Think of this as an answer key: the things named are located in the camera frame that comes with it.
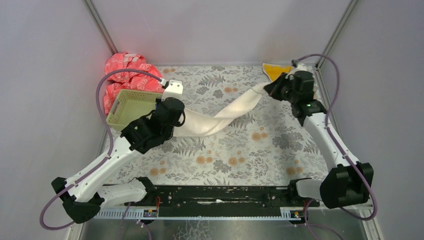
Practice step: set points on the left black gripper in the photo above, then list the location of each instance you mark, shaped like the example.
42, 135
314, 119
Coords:
178, 117

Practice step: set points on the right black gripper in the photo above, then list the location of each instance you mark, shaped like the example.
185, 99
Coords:
276, 89

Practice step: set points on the cream towel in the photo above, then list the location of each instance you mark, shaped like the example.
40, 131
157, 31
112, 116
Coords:
200, 125

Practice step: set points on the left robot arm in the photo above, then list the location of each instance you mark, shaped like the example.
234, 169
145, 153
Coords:
86, 193

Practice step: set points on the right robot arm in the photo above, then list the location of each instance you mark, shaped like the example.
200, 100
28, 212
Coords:
347, 181

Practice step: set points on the yellow towel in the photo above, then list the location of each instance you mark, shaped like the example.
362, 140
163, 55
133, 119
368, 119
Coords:
273, 71

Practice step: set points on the green plastic basket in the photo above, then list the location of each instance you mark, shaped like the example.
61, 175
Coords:
130, 105

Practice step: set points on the pink patterned cloth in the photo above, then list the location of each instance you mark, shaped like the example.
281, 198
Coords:
129, 80

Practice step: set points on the floral table mat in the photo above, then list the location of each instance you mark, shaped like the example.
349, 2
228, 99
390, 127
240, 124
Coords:
265, 147

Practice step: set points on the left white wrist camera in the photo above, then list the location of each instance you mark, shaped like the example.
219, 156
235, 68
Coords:
172, 89

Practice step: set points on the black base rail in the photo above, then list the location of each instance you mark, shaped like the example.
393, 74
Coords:
192, 201

